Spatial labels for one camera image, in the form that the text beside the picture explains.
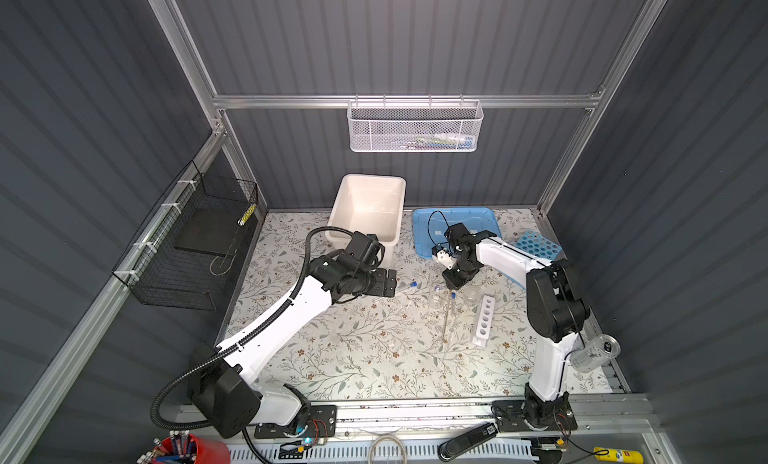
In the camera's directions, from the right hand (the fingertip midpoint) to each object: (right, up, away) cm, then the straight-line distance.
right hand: (456, 283), depth 96 cm
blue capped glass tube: (-1, -5, 0) cm, 5 cm away
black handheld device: (-8, -31, -31) cm, 45 cm away
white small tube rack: (+8, -6, -7) cm, 12 cm away
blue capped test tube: (-14, -1, +3) cm, 14 cm away
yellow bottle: (+30, -35, -29) cm, 54 cm away
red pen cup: (-62, -28, -36) cm, 77 cm away
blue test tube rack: (+30, +12, +8) cm, 34 cm away
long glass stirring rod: (-5, -13, -7) cm, 16 cm away
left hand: (-24, +3, -18) cm, 30 cm away
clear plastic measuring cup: (+29, -14, -24) cm, 40 cm away
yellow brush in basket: (-62, +20, -16) cm, 67 cm away
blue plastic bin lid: (-10, +18, -5) cm, 21 cm away
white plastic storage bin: (-29, +28, +23) cm, 46 cm away
